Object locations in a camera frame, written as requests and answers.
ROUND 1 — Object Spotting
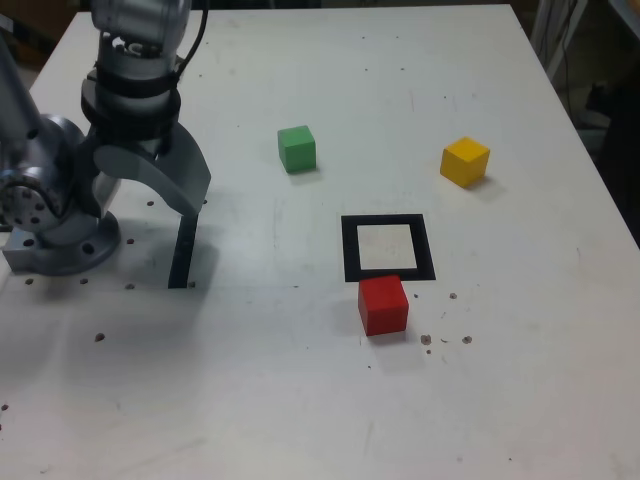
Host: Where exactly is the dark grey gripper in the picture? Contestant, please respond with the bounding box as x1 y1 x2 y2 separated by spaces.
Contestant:
92 123 213 216

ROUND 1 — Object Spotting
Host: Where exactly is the green cube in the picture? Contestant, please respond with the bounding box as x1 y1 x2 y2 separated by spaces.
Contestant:
277 124 317 175

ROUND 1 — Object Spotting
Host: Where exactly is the red cube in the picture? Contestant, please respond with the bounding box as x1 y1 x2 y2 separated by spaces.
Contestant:
357 274 411 337

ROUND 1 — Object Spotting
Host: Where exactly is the yellow cube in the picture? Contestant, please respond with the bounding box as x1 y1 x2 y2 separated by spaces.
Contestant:
439 136 492 190

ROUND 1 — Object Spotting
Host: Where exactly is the black tape square outline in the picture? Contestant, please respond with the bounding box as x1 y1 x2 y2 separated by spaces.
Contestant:
340 213 437 284

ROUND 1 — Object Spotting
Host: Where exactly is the black tape strip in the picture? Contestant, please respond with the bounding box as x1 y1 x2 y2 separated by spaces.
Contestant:
167 212 200 290

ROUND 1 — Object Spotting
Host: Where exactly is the black cable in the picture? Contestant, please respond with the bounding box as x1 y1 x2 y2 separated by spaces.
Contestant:
172 0 210 84

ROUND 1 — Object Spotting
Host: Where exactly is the white metal frame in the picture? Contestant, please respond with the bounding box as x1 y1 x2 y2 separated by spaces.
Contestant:
530 0 591 87

